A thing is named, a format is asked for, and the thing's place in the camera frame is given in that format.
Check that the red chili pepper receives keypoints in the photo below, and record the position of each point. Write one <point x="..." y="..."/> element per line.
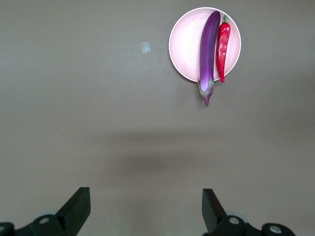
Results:
<point x="222" y="44"/>

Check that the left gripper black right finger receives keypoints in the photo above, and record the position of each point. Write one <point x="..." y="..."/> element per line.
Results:
<point x="226" y="228"/>

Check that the small clear tape piece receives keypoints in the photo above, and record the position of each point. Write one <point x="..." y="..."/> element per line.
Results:
<point x="145" y="47"/>

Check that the long purple eggplant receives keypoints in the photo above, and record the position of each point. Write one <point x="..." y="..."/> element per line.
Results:
<point x="208" y="54"/>

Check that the pink plate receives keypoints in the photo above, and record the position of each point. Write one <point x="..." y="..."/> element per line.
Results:
<point x="184" y="44"/>

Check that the brown table cover sheet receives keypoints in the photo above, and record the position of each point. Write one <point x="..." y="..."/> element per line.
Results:
<point x="73" y="98"/>

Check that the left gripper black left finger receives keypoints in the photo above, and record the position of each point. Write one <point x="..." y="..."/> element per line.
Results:
<point x="61" y="225"/>

